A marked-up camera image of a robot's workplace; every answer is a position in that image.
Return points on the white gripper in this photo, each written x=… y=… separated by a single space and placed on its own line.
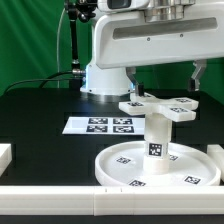
x=160 y=33

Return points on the white cross-shaped table base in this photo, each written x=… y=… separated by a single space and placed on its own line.
x=176 y=109

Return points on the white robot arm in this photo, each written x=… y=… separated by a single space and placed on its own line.
x=114 y=81

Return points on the white round table top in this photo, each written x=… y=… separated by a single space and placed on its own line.
x=127 y=164

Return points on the white right fence block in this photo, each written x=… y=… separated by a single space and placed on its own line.
x=216 y=153

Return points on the white fence block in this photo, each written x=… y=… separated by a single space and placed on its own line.
x=216 y=153
x=5 y=157

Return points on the white sheet with markers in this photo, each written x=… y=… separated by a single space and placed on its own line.
x=105 y=125

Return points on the white left fence block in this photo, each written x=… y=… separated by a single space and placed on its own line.
x=5 y=157

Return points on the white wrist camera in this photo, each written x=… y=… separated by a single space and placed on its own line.
x=121 y=5

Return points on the black camera stand pole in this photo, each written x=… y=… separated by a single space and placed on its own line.
x=82 y=10

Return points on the white front fence rail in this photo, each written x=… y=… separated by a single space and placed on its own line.
x=99 y=200

